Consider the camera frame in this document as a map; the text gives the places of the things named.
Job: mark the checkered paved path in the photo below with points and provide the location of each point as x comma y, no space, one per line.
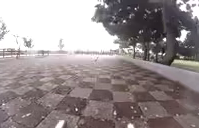
93,83

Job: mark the small tree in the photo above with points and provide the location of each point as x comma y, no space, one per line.
61,43
28,42
18,42

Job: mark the row of trees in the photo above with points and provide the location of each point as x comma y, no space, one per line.
133,26

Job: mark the robot's own part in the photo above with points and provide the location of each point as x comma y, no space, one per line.
130,126
60,124

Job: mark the large tree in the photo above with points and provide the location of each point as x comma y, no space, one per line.
169,43

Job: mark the pale stone kerb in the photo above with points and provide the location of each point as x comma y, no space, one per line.
183,77

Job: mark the grass strip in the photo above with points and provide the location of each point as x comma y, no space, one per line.
195,66

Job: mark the wooden fence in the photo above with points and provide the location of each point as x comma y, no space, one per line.
3,52

